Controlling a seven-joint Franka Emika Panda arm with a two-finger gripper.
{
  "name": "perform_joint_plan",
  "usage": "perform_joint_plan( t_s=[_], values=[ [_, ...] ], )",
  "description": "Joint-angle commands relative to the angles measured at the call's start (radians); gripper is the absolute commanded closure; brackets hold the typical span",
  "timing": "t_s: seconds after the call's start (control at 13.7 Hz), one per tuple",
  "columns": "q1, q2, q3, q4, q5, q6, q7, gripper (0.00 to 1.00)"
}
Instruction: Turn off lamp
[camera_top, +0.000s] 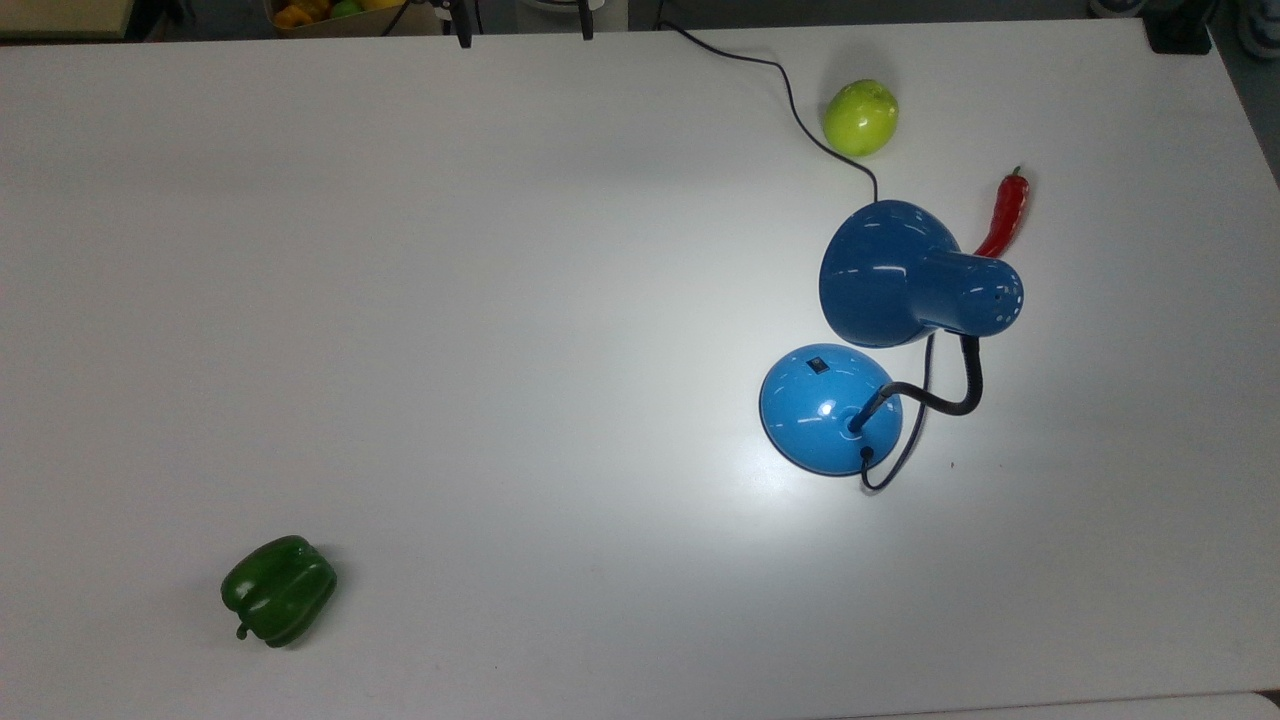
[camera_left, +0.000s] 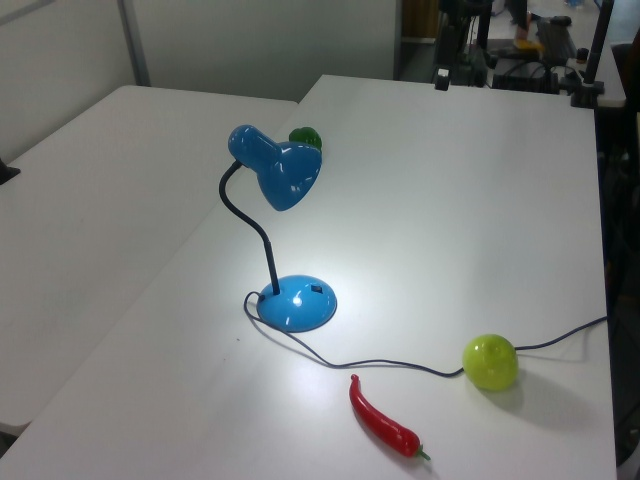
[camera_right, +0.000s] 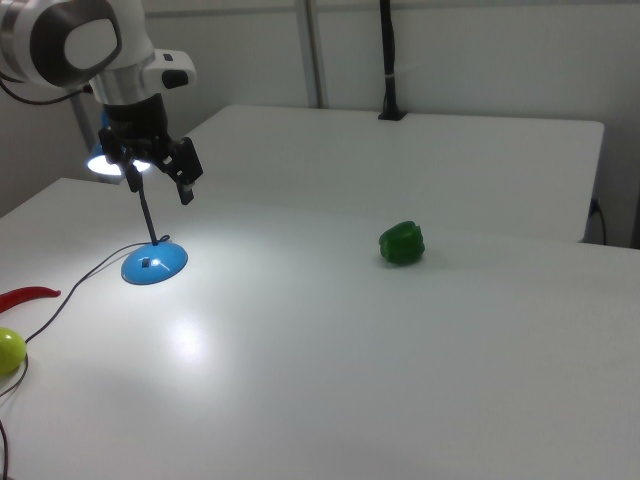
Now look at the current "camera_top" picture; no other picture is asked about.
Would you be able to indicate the green toy fruit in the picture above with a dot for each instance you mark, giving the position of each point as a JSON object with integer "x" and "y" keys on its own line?
{"x": 346, "y": 8}

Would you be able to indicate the cardboard box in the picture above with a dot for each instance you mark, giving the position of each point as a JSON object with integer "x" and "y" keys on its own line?
{"x": 420, "y": 25}

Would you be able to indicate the red chili pepper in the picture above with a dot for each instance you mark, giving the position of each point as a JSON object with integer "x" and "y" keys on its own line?
{"x": 1010, "y": 210}

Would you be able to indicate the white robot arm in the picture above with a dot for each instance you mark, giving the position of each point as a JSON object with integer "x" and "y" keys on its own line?
{"x": 560, "y": 10}

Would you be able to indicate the green bell pepper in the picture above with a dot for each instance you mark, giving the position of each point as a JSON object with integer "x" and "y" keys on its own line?
{"x": 280, "y": 590}

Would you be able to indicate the orange toy fruit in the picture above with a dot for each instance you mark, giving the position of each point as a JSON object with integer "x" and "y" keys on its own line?
{"x": 298, "y": 14}

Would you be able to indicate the blue gooseneck desk lamp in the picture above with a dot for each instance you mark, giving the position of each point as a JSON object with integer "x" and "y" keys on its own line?
{"x": 830, "y": 410}

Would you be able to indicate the yellow toy fruit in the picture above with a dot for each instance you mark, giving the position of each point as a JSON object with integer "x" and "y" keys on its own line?
{"x": 382, "y": 4}

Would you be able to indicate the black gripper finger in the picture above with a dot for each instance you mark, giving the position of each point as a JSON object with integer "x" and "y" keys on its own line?
{"x": 585, "y": 20}
{"x": 463, "y": 25}

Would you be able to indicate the beige wooden board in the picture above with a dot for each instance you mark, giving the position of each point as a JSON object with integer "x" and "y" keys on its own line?
{"x": 60, "y": 15}

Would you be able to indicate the green apple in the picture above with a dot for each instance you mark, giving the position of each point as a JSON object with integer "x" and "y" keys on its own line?
{"x": 860, "y": 118}

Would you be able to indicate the black table clamp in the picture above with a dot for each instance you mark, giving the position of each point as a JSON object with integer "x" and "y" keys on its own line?
{"x": 1178, "y": 25}

